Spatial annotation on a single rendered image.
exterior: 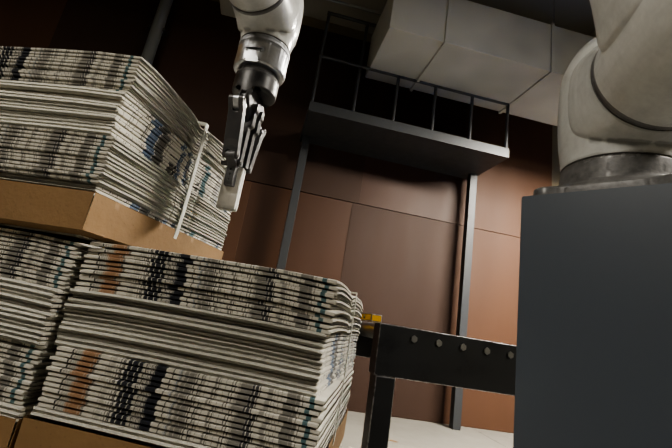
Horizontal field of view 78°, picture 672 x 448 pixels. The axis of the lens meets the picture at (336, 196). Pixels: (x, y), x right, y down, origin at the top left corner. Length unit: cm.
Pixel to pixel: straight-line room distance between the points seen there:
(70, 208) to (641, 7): 64
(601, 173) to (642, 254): 12
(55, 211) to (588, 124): 67
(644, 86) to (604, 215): 16
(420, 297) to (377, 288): 47
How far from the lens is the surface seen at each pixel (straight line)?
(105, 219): 55
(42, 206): 56
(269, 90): 71
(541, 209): 64
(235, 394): 44
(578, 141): 69
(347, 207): 440
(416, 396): 455
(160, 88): 63
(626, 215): 61
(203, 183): 74
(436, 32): 387
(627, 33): 58
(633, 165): 66
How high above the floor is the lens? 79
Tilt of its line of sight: 16 degrees up
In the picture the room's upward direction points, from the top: 10 degrees clockwise
